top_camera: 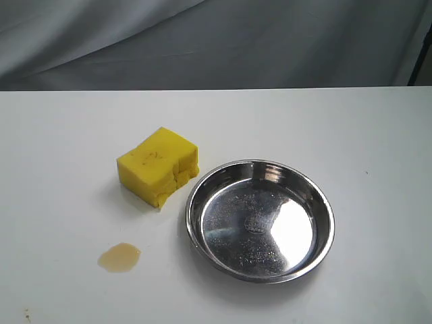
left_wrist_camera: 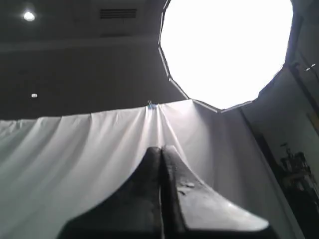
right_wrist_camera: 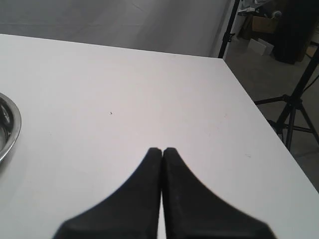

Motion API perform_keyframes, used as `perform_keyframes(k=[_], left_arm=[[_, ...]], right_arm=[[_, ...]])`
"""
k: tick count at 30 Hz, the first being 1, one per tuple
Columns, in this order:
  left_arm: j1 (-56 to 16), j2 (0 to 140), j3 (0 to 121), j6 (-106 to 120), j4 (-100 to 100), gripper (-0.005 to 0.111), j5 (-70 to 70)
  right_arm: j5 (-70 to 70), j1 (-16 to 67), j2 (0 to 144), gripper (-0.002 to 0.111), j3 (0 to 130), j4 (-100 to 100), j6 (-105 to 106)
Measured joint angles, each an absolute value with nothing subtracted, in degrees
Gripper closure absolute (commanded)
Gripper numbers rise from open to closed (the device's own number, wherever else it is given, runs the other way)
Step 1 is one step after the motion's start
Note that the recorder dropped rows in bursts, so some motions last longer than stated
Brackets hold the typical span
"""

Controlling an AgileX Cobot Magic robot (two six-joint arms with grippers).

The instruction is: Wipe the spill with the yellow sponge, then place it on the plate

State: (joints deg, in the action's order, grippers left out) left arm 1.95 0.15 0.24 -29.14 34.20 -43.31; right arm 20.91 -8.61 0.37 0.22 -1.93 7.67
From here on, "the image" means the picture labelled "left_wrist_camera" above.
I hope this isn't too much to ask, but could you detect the white backdrop cloth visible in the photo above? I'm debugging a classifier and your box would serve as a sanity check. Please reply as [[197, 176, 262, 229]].
[[0, 100, 303, 239]]

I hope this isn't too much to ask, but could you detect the round ceiling light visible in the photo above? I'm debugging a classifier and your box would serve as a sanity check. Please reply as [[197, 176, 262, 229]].
[[22, 10, 35, 22]]

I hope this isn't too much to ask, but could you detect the ceiling air vent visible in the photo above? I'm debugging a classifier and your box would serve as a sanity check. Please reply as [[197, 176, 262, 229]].
[[99, 8, 137, 19]]

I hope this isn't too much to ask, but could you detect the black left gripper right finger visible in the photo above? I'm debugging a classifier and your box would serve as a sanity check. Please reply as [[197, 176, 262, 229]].
[[161, 146, 270, 239]]

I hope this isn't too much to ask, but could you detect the white octagonal softbox light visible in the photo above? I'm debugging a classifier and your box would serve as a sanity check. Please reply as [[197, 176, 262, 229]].
[[159, 0, 293, 110]]

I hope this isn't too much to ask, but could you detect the blue backdrop clip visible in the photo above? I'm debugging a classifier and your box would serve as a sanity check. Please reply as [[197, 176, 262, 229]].
[[147, 100, 158, 110]]

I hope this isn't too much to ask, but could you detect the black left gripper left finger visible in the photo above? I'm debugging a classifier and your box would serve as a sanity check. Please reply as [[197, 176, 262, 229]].
[[58, 147, 162, 239]]

